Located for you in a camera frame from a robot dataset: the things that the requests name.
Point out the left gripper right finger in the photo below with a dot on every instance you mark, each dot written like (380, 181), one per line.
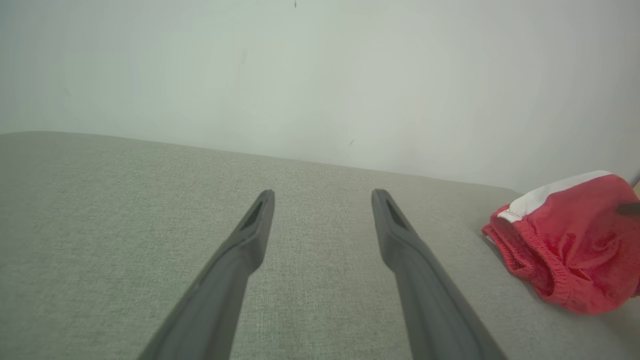
(435, 310)

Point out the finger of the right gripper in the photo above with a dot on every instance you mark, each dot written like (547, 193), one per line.
(631, 209)

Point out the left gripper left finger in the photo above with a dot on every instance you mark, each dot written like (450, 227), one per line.
(215, 310)

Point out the red basketball shorts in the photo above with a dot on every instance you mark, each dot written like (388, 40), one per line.
(575, 245)

